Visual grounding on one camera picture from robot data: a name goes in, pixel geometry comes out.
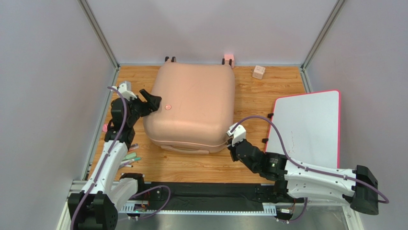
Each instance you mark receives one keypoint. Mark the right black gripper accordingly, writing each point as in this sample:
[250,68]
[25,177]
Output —
[234,151]

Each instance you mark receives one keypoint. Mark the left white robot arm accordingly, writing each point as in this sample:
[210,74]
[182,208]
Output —
[98,203]

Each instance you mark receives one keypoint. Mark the pink capped bottle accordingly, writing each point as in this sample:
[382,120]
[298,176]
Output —
[105,128]

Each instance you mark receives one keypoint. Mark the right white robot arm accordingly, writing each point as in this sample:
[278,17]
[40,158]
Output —
[355,187]

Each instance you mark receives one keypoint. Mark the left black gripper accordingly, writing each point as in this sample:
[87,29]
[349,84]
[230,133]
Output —
[149,107]

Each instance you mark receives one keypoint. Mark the green marker pens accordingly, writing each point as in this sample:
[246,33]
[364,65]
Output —
[129,159]

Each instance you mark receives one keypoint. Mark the white board pink edge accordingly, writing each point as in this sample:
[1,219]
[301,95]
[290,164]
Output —
[310,126]

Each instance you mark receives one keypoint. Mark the pink suitcase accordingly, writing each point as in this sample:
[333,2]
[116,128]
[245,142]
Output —
[196,110]

